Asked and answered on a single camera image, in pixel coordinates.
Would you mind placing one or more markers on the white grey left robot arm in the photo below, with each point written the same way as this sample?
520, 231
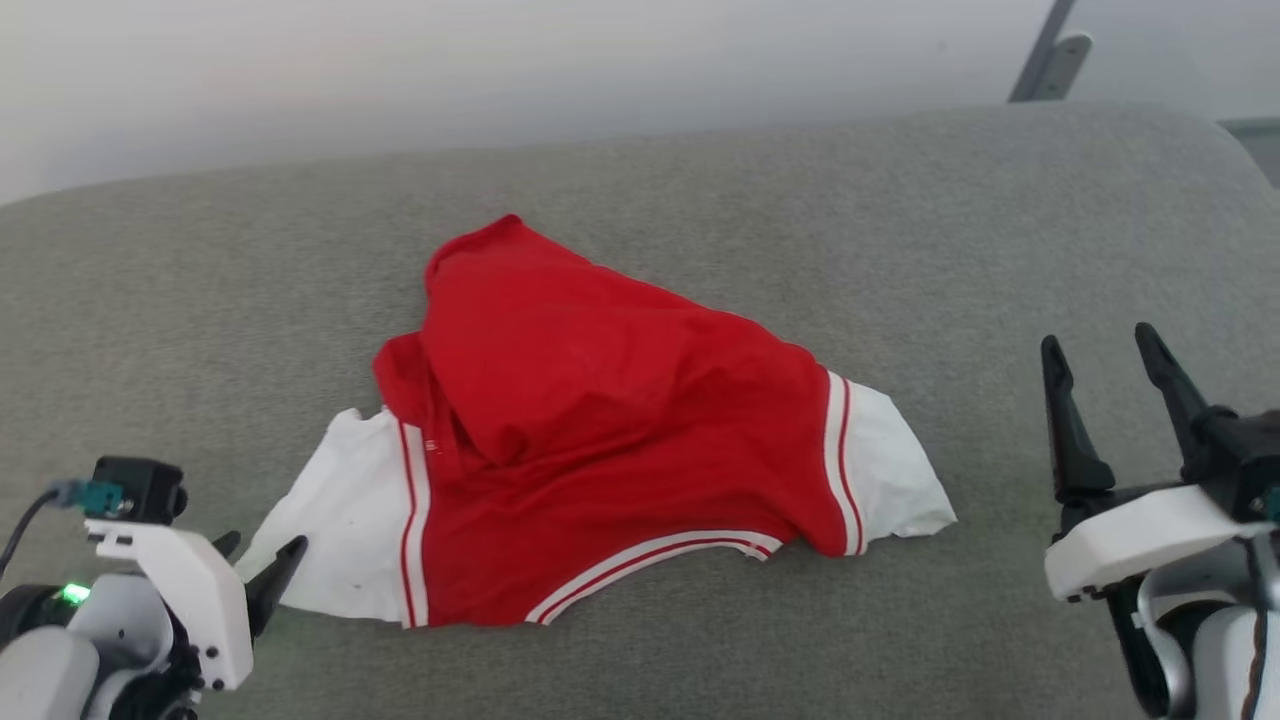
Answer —
40, 670

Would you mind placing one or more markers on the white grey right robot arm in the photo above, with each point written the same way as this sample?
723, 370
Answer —
1220, 660

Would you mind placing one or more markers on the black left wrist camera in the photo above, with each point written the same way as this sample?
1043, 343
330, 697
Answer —
145, 488

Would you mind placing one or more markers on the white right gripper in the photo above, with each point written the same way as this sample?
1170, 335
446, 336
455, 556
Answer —
1140, 545

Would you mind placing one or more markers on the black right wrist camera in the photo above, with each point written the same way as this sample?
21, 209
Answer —
1245, 460

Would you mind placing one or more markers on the grey metal bracket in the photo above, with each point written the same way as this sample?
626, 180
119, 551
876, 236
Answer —
1060, 65

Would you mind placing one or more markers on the grey fabric sofa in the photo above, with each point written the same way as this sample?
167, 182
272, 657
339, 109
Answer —
700, 180

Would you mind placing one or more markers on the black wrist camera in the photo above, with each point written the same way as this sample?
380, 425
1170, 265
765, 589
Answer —
145, 488
1245, 460

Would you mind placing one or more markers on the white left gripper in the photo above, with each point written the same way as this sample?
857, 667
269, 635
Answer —
200, 590

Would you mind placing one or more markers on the red and white shirt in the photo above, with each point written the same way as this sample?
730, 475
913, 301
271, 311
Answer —
600, 400

